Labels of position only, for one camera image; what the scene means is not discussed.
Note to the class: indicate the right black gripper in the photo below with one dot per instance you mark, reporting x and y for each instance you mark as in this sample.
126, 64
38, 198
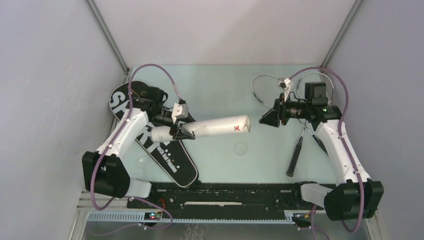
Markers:
272, 117

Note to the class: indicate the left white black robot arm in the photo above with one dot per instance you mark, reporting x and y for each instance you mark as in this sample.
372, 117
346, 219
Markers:
140, 110

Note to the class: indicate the white shuttlecock tube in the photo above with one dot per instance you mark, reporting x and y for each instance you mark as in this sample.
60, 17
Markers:
207, 128

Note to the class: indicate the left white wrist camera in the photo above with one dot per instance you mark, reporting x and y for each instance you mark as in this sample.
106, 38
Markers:
177, 109

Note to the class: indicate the black racket cover bag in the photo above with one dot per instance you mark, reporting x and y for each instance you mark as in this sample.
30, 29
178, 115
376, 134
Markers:
171, 156

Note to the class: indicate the left electronics board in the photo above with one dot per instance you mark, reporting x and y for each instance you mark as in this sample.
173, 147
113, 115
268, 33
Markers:
153, 216

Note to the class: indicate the electronics board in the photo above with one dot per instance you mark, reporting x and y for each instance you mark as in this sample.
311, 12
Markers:
153, 216
301, 221

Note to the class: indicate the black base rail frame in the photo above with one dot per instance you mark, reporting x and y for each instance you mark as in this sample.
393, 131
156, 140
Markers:
218, 203

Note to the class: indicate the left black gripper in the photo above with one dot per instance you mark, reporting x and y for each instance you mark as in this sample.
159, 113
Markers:
182, 134

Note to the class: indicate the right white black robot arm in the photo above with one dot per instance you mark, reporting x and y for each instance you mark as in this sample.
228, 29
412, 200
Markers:
355, 194

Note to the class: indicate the white badminton racket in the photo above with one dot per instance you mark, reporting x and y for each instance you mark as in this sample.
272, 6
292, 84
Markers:
298, 146
329, 94

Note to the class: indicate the left white badminton racket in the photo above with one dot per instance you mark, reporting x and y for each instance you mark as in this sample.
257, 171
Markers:
298, 146

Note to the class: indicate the clear round tube lid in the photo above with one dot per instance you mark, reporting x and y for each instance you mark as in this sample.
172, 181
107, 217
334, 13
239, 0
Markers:
240, 149

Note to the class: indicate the right electronics board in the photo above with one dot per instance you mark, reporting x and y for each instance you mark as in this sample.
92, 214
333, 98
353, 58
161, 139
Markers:
301, 221

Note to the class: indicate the right white badminton racket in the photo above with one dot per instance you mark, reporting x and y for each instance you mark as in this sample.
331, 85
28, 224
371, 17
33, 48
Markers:
329, 94

